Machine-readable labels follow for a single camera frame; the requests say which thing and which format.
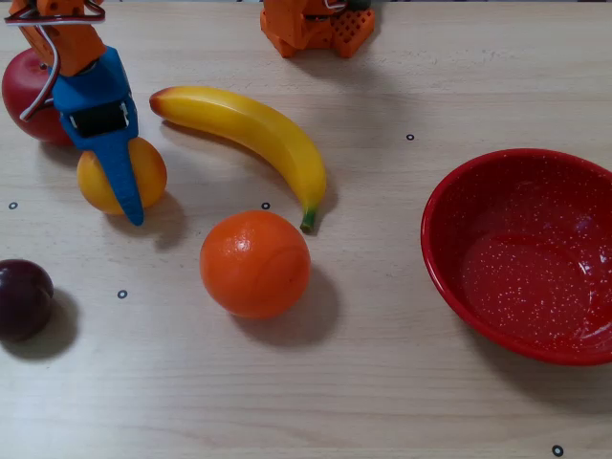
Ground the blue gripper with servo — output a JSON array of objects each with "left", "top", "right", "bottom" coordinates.
[{"left": 52, "top": 46, "right": 145, "bottom": 227}]

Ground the yellow orange toy peach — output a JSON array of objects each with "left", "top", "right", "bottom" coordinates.
[{"left": 76, "top": 137, "right": 168, "bottom": 216}]

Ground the orange robot base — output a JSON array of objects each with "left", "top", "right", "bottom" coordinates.
[{"left": 260, "top": 0, "right": 377, "bottom": 59}]

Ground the red speckled enamel bowl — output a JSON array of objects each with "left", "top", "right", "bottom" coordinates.
[{"left": 420, "top": 147, "right": 612, "bottom": 367}]

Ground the yellow toy banana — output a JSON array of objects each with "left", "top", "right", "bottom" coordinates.
[{"left": 148, "top": 85, "right": 328, "bottom": 235}]

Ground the red toy apple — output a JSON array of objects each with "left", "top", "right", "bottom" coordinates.
[{"left": 1, "top": 47, "right": 77, "bottom": 146}]

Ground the dark purple toy plum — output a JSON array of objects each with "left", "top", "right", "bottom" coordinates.
[{"left": 0, "top": 258, "right": 55, "bottom": 343}]

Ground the orange toy orange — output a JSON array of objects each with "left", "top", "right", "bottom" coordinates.
[{"left": 199, "top": 209, "right": 312, "bottom": 320}]

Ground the white red black servo cable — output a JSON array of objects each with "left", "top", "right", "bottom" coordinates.
[
  {"left": 3, "top": 0, "right": 107, "bottom": 26},
  {"left": 19, "top": 23, "right": 62, "bottom": 121}
]

